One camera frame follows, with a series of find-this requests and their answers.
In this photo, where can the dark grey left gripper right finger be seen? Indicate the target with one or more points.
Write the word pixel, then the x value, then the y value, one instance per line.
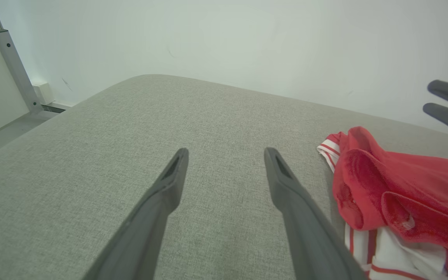
pixel 313 249

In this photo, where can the red white basketball jersey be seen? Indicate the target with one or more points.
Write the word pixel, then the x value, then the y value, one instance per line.
pixel 403 179

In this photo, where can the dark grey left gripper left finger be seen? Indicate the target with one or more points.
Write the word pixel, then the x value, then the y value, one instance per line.
pixel 142 245

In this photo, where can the grey metal post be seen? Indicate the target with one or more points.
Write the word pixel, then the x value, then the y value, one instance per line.
pixel 14 62

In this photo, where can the small white box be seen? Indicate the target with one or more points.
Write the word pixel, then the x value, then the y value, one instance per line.
pixel 43 93

